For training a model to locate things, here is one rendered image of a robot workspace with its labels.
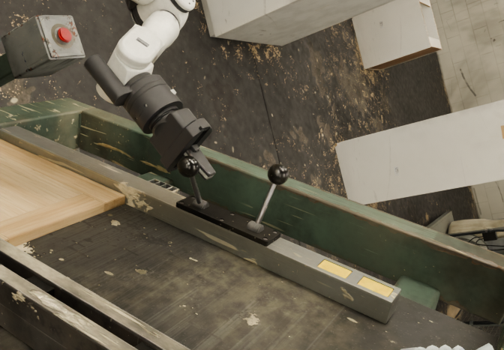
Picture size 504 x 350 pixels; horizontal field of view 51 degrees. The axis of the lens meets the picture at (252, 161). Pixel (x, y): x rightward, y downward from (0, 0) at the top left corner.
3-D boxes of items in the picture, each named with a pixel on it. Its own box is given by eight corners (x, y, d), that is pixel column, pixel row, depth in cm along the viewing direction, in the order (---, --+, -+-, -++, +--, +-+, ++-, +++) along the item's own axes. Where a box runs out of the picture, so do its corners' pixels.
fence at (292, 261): (16, 141, 128) (16, 125, 127) (395, 309, 84) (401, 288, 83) (-2, 145, 124) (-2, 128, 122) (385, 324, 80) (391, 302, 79)
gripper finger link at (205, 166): (205, 178, 92) (184, 152, 93) (216, 175, 94) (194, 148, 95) (210, 173, 91) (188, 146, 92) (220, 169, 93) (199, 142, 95)
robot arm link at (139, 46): (125, 100, 98) (152, 67, 109) (145, 66, 93) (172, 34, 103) (95, 79, 97) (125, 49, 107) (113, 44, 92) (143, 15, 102)
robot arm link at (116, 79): (153, 118, 104) (120, 76, 106) (178, 81, 97) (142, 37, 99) (108, 132, 95) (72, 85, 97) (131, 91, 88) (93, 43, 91)
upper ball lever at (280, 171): (247, 232, 95) (277, 163, 97) (265, 240, 93) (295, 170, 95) (239, 228, 92) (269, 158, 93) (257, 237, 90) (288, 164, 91)
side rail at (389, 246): (95, 145, 150) (97, 107, 147) (504, 311, 100) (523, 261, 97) (79, 148, 146) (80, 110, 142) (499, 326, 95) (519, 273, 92)
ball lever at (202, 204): (199, 198, 101) (184, 148, 91) (215, 205, 99) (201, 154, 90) (187, 213, 99) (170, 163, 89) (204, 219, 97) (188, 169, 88)
